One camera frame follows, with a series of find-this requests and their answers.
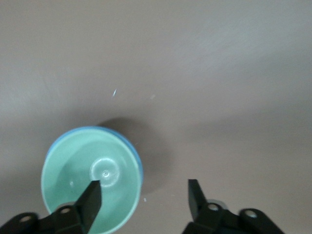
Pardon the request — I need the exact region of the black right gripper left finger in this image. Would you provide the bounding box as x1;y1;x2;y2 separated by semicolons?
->
0;179;102;234

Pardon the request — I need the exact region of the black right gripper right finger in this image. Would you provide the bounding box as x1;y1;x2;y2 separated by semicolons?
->
181;178;286;234

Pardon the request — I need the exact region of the green bowl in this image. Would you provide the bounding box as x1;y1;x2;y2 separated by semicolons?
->
40;127;143;234

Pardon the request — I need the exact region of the blue bowl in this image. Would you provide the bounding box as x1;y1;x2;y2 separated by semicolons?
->
47;125;145;196

